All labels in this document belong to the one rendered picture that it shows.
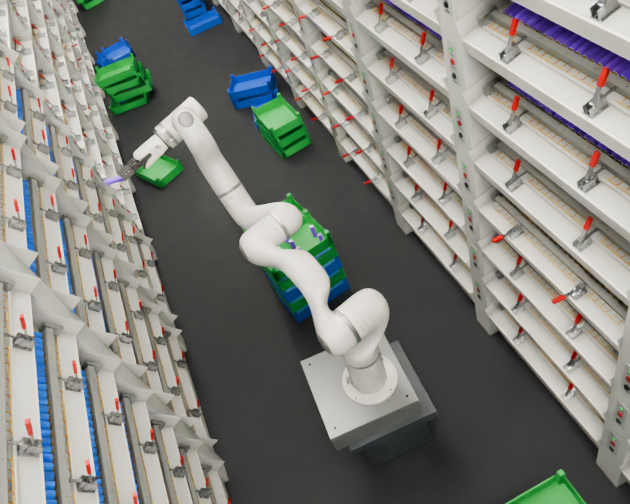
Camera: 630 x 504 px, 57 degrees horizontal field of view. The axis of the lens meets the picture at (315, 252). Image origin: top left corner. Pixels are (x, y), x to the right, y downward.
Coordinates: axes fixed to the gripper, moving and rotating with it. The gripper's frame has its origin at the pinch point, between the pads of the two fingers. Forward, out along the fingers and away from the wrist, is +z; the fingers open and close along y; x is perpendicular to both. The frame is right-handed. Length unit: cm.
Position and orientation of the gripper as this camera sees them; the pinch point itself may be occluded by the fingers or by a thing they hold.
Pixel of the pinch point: (125, 172)
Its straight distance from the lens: 194.6
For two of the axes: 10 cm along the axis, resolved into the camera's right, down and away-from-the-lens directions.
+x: -5.7, -6.6, -4.9
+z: -7.2, 6.8, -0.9
